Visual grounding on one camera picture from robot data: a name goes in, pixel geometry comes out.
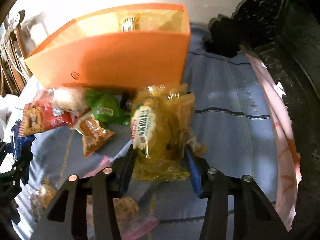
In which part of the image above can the rice cracker packet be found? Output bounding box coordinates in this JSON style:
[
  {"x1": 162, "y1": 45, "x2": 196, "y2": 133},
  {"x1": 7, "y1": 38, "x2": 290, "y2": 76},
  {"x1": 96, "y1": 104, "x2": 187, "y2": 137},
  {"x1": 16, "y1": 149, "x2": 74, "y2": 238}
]
[{"x1": 86, "y1": 196, "x2": 139, "y2": 232}]

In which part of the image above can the carved brown wooden chair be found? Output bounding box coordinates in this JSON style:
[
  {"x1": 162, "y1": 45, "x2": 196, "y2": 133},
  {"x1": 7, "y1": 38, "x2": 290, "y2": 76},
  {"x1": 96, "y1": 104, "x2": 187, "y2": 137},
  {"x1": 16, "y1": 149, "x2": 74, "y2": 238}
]
[{"x1": 1, "y1": 10, "x2": 33, "y2": 95}]

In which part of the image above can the orange snack packet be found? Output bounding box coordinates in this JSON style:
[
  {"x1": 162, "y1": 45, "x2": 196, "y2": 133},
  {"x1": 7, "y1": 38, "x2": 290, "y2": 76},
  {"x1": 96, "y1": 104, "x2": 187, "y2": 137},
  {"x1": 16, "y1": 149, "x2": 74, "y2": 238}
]
[{"x1": 69, "y1": 109, "x2": 115, "y2": 159}]

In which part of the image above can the brown cereal bar packet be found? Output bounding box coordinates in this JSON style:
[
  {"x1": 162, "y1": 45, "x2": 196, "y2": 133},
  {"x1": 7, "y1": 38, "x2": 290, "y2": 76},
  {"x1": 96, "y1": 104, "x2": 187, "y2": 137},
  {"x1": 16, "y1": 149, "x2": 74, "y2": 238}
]
[{"x1": 29, "y1": 176, "x2": 57, "y2": 209}]

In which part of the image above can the green snack packet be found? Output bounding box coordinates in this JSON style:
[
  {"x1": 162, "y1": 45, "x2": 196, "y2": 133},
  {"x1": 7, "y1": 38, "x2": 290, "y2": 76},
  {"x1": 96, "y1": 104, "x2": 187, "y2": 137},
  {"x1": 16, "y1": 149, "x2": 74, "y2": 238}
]
[{"x1": 85, "y1": 89, "x2": 130, "y2": 125}]

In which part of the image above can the red snack bag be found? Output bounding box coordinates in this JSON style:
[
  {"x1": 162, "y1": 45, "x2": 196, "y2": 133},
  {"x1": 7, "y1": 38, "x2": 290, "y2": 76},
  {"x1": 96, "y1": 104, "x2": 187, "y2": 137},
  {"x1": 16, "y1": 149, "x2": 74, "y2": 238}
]
[{"x1": 18, "y1": 98, "x2": 75, "y2": 137}]

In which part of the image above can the blue tablecloth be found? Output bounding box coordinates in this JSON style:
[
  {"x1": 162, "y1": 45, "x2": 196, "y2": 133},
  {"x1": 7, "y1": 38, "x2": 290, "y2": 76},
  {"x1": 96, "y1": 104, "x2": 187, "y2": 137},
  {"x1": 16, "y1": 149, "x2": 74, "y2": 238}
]
[{"x1": 15, "y1": 24, "x2": 278, "y2": 239}]

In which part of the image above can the carved dark wooden furniture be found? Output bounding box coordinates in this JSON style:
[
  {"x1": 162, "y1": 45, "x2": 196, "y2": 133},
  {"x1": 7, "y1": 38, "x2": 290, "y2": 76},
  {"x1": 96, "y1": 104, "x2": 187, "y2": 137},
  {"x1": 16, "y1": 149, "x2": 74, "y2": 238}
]
[{"x1": 204, "y1": 0, "x2": 319, "y2": 239}]

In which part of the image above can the clear bread packet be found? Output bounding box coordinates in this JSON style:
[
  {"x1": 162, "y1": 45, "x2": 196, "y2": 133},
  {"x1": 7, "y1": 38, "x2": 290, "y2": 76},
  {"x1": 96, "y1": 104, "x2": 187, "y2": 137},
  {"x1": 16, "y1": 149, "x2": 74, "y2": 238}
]
[{"x1": 34, "y1": 87, "x2": 90, "y2": 115}]

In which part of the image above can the golden yellow snack bag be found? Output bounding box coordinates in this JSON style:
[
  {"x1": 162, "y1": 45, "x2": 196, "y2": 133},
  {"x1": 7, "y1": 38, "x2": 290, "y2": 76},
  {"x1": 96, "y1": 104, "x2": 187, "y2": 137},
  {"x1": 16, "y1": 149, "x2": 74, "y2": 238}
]
[{"x1": 130, "y1": 83, "x2": 207, "y2": 182}]

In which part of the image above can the orange storage box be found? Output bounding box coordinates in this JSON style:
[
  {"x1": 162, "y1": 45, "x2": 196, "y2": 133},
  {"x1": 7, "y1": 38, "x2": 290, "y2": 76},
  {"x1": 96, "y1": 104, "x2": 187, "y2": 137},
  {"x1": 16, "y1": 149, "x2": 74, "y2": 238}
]
[{"x1": 25, "y1": 3, "x2": 190, "y2": 90}]

